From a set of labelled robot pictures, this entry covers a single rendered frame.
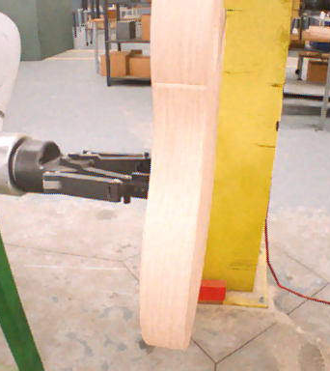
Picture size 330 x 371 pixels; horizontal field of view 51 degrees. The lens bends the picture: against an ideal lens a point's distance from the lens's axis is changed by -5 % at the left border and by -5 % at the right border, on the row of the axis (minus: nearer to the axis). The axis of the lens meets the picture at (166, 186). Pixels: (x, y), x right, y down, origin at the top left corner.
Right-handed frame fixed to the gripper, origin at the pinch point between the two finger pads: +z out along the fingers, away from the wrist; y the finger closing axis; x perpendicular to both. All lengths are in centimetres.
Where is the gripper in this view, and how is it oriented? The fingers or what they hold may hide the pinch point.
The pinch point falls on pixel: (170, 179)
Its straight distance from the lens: 46.5
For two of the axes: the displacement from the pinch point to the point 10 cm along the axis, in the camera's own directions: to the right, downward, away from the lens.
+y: -1.8, 3.2, -9.3
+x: 0.4, -9.4, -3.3
